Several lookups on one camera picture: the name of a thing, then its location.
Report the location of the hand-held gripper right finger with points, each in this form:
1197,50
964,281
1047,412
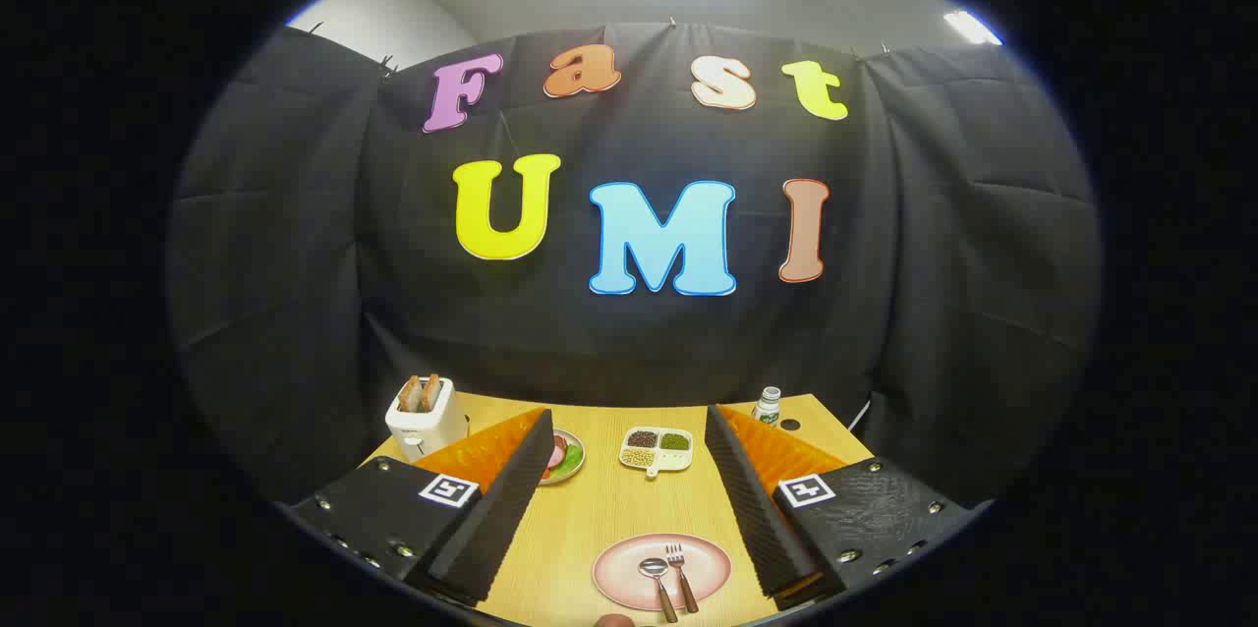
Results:
757,499

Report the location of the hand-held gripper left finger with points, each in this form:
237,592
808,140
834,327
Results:
496,509

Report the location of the round plate with food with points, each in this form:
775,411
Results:
572,458

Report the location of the white bottle with green label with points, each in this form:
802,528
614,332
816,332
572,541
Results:
767,408

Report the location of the white toaster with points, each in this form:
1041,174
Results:
432,426

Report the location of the white divided dish with beans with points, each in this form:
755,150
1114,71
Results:
639,458

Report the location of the toasted bread slice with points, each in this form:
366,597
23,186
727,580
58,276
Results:
410,395
430,390

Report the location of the pink plate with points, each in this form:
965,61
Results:
619,573

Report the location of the black backdrop cloth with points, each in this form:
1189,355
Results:
295,263

